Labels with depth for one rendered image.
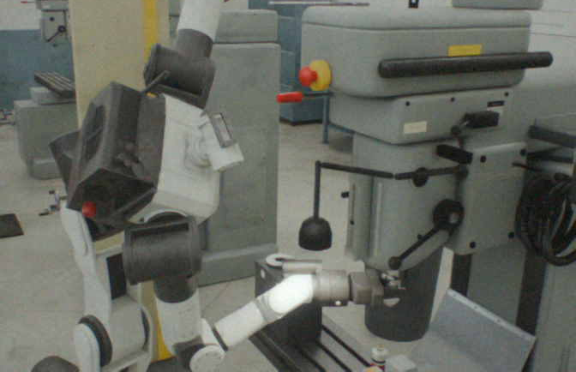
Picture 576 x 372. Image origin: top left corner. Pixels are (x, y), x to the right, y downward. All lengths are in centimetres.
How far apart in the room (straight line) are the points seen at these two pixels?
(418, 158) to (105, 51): 183
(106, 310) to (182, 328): 37
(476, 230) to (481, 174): 13
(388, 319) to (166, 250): 252
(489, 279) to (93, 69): 186
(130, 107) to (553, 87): 95
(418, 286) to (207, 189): 235
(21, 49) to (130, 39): 733
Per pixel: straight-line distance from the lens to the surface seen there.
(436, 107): 130
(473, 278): 187
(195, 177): 133
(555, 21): 640
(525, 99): 152
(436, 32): 126
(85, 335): 174
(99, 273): 164
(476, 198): 146
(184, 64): 144
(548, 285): 171
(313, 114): 893
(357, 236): 140
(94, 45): 285
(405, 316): 363
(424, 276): 354
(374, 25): 117
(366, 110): 131
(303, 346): 189
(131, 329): 176
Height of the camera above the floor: 193
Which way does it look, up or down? 18 degrees down
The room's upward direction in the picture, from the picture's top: 1 degrees clockwise
